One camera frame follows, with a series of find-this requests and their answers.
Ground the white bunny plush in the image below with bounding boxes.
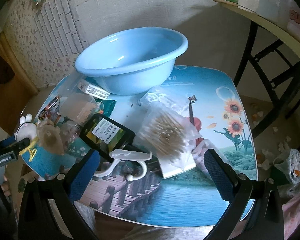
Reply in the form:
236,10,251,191
14,113,37,142

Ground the white plastic hook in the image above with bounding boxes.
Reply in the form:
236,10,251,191
94,148,152,182

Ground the bag of reddish snacks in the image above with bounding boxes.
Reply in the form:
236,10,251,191
60,121,81,151

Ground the beige plush toy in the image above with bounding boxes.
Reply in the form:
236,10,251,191
37,120,64,155

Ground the bag of cotton swabs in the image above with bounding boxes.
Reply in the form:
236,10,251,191
134,106,201,179

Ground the green snack packet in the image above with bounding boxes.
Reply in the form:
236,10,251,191
95,99,116,117

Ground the white tissue pack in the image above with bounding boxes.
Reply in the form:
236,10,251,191
77,79,110,99

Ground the bag of white hooks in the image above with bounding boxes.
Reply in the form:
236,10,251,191
140,86,189,114

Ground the person left hand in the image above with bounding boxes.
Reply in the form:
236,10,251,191
1,175,11,197

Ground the white trash bag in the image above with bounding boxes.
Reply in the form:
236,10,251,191
273,149,300,185

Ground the light blue plastic basin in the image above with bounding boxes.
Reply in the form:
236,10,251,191
75,27,189,95

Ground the folding side table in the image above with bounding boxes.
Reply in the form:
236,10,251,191
213,0,300,138

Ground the green sponge on shelf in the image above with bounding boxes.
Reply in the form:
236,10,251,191
226,0,238,4

